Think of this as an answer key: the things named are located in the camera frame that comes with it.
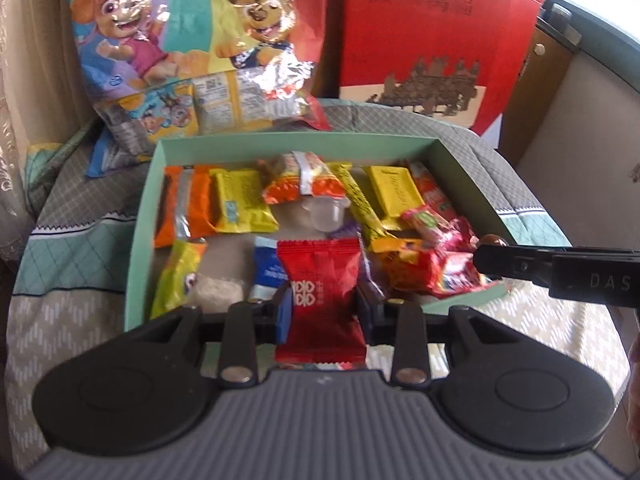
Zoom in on red gift bag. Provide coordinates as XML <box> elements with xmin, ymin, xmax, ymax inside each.
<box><xmin>314</xmin><ymin>0</ymin><xmax>544</xmax><ymax>134</ymax></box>

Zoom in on yellow Winsun snack packet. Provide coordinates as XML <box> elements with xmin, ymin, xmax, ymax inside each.
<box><xmin>364</xmin><ymin>166</ymin><xmax>424</xmax><ymax>231</ymax></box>

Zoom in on yellow orange snack packet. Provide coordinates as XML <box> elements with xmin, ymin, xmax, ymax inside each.
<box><xmin>368</xmin><ymin>236</ymin><xmax>482</xmax><ymax>297</ymax></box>

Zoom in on orange white snack bag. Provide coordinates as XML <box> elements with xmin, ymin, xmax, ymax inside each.
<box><xmin>260</xmin><ymin>151</ymin><xmax>346</xmax><ymax>205</ymax></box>

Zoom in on blue cracker packet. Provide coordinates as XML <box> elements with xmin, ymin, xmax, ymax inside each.
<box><xmin>248</xmin><ymin>236</ymin><xmax>288</xmax><ymax>300</ymax></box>

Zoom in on yellow snack packet blue label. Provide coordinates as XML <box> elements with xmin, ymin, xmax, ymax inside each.
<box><xmin>209</xmin><ymin>168</ymin><xmax>279</xmax><ymax>234</ymax></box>

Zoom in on blue packet under bag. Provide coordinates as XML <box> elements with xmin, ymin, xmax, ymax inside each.
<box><xmin>86</xmin><ymin>126</ymin><xmax>154</xmax><ymax>179</ymax></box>

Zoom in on green cardboard tray box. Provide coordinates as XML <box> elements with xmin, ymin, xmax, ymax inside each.
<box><xmin>124</xmin><ymin>131</ymin><xmax>522</xmax><ymax>334</ymax></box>

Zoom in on narrow yellow snack bar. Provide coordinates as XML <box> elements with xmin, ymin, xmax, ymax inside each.
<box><xmin>329</xmin><ymin>162</ymin><xmax>390</xmax><ymax>243</ymax></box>

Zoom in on white rice cake packet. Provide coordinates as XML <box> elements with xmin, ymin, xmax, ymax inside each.
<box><xmin>184</xmin><ymin>273</ymin><xmax>244</xmax><ymax>314</ymax></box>

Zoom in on wooden cabinet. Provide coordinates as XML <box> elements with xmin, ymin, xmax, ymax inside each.
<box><xmin>498</xmin><ymin>18</ymin><xmax>577</xmax><ymax>167</ymax></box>

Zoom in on red square snack packet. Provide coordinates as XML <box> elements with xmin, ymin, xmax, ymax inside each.
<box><xmin>276</xmin><ymin>237</ymin><xmax>367</xmax><ymax>364</ymax></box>

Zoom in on yellow green candy packet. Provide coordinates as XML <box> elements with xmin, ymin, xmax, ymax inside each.
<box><xmin>150</xmin><ymin>238</ymin><xmax>207</xmax><ymax>320</ymax></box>

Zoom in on dark red foil packet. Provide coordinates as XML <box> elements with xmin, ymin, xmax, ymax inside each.
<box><xmin>438</xmin><ymin>217</ymin><xmax>489</xmax><ymax>296</ymax></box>

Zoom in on clear jelly cup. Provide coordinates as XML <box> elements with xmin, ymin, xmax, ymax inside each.
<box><xmin>303</xmin><ymin>196</ymin><xmax>350</xmax><ymax>233</ymax></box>

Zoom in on cartoon puppy snack bag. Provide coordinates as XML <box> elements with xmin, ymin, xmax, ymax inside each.
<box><xmin>68</xmin><ymin>0</ymin><xmax>326</xmax><ymax>156</ymax></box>

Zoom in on beige embroidered curtain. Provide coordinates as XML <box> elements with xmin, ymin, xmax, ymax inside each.
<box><xmin>1</xmin><ymin>0</ymin><xmax>94</xmax><ymax>263</ymax></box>

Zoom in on red yellow snack packet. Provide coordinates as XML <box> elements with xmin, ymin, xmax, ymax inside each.
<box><xmin>400</xmin><ymin>205</ymin><xmax>477</xmax><ymax>252</ymax></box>

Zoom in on orange red snack pouch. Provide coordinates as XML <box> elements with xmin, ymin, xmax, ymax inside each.
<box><xmin>408</xmin><ymin>160</ymin><xmax>458</xmax><ymax>221</ymax></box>

